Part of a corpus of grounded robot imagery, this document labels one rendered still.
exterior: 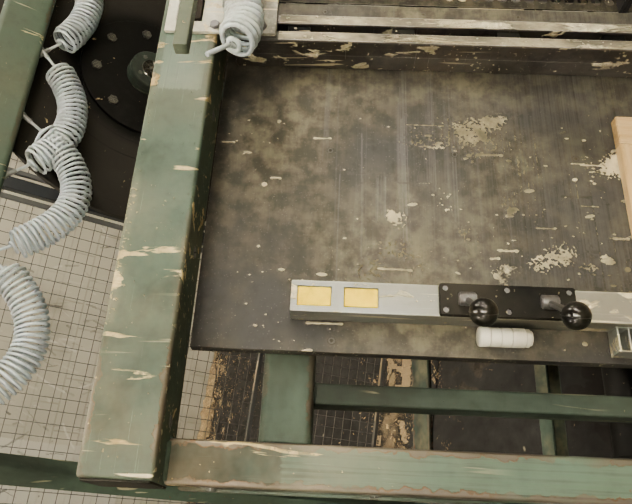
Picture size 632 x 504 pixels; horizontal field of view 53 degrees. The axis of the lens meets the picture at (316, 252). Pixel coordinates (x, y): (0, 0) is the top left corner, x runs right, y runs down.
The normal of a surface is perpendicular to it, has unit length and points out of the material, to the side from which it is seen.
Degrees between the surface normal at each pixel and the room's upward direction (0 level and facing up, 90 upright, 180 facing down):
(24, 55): 90
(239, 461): 58
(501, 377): 0
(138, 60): 90
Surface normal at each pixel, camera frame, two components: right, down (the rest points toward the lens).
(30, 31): 0.53, -0.33
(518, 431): -0.85, -0.26
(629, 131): 0.00, -0.42
